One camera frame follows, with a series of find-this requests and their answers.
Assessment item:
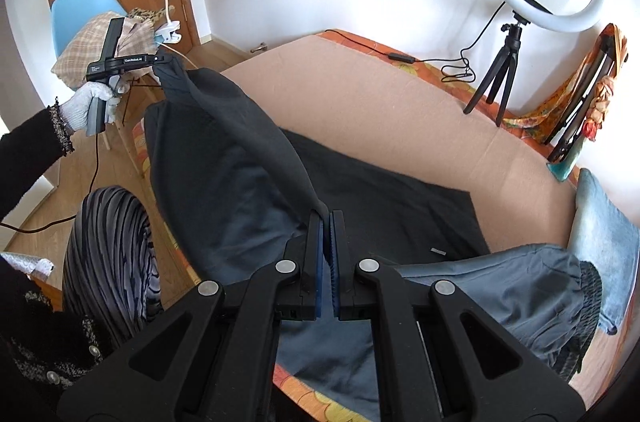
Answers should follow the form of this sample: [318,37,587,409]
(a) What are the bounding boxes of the plaid cloth on chair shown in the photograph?
[51,11,157,90]

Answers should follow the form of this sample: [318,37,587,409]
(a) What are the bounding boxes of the black power cable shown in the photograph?
[323,0,508,84]

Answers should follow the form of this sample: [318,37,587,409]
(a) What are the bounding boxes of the black sleeved left forearm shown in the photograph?
[0,103,74,219]

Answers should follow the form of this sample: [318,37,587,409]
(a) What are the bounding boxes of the orange floral scarf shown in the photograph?
[504,22,629,183]

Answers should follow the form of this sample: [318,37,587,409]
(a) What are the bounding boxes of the blue folded jeans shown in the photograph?
[568,168,639,335]

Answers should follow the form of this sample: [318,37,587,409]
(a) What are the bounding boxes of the black striped skirt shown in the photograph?
[62,186,164,347]

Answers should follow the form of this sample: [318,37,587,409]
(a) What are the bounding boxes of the dark navy pants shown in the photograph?
[144,55,602,421]

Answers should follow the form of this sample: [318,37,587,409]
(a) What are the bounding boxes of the black mini tripod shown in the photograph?
[463,12,529,127]

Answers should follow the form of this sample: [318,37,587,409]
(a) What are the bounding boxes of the light blue chair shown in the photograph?
[51,0,127,57]

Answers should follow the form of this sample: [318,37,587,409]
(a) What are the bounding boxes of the white gloved left hand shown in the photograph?
[60,82,120,136]

